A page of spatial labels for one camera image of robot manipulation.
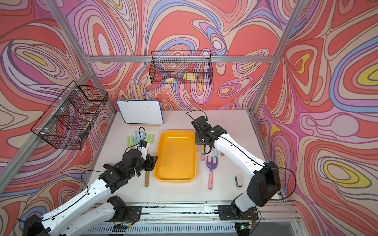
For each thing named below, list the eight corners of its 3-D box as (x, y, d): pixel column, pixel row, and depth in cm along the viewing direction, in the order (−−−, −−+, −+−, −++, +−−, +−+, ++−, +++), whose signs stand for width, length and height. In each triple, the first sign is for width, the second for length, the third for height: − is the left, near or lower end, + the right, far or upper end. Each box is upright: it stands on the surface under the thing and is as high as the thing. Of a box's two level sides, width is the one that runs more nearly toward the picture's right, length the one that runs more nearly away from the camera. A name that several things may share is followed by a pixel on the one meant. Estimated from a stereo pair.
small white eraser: (236, 187, 83) (237, 185, 81) (234, 176, 87) (235, 174, 85) (242, 187, 83) (243, 185, 81) (239, 176, 87) (241, 174, 85)
